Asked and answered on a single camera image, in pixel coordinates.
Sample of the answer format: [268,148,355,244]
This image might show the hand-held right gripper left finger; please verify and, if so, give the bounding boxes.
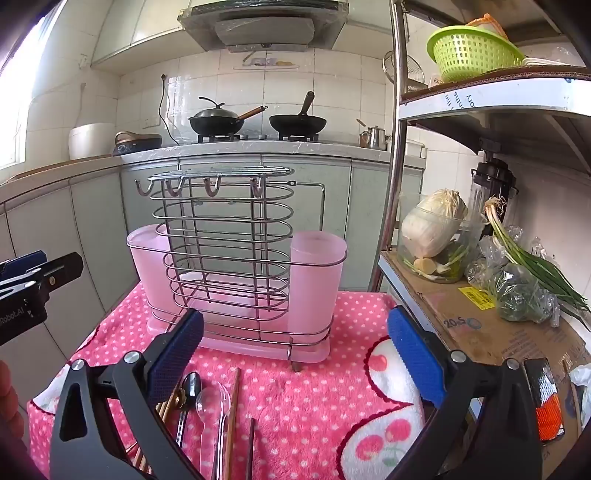
[50,308,206,480]

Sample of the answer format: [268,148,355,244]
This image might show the glass bowl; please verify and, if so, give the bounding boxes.
[398,205,485,283]

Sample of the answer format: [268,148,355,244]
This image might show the white plastic bag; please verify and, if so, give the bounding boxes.
[569,362,591,418]

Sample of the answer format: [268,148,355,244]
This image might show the black power cable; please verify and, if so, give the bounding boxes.
[158,74,178,146]

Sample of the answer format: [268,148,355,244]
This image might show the black electric baking pan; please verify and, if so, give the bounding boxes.
[112,130,163,157]

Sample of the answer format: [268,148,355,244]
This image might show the gas stove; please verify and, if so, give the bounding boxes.
[196,131,321,144]

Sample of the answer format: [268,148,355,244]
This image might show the dark wooden chopstick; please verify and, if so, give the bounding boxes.
[246,418,256,480]

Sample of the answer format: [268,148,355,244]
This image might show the orange white plastic item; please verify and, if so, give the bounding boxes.
[466,14,509,35]

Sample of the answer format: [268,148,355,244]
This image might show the black spoon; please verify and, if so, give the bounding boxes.
[175,371,202,448]

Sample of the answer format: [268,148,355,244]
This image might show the brown wooden chopstick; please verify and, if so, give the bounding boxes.
[135,394,185,472]
[223,367,242,480]
[129,391,181,467]

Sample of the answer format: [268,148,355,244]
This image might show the person's left hand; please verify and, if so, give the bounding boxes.
[0,359,25,446]

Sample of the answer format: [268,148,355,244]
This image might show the metal mesh strainer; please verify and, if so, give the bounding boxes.
[383,50,428,88]

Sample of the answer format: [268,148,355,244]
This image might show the napa cabbage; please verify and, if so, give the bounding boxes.
[401,188,469,258]

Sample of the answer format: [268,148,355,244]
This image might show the grey kitchen counter cabinets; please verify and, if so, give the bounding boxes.
[0,141,424,407]

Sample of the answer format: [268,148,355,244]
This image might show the metal shelf rack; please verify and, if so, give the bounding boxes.
[369,0,591,333]

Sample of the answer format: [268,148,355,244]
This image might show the pink cutlery drainer rack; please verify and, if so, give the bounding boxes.
[135,167,334,372]

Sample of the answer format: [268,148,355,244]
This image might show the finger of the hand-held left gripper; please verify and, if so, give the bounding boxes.
[0,250,48,280]
[28,252,85,297]

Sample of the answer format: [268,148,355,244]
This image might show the white rice cooker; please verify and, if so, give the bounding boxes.
[68,122,118,161]

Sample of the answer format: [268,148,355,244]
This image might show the pink plastic drip tray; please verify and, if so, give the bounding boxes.
[147,318,332,365]

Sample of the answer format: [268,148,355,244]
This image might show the pink plastic cup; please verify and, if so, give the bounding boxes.
[287,231,348,354]
[127,224,178,324]

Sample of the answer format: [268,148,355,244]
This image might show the plastic bag of greens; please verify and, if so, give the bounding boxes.
[466,226,561,324]

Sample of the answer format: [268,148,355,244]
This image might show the black frying pan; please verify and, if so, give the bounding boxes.
[269,91,328,136]

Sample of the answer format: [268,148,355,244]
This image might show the range hood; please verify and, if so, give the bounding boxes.
[178,0,349,54]

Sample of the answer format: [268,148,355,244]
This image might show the clear plastic spoon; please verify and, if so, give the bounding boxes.
[195,382,232,480]

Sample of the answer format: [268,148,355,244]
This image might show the black blender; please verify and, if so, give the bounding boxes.
[470,159,518,222]

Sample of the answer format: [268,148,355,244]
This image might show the green onions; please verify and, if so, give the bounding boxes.
[485,198,591,324]

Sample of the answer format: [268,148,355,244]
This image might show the orange net bag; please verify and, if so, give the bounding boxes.
[524,357,566,444]

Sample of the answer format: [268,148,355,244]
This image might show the black wok with lid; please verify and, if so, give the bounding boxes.
[188,97,269,137]

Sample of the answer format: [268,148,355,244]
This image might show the pink polka dot blanket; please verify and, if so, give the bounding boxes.
[28,277,444,480]

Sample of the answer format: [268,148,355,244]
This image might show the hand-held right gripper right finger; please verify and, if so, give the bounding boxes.
[387,305,542,480]

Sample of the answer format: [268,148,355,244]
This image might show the window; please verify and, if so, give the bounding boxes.
[0,0,63,171]

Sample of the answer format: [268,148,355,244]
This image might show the green plastic colander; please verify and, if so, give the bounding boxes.
[426,24,526,83]

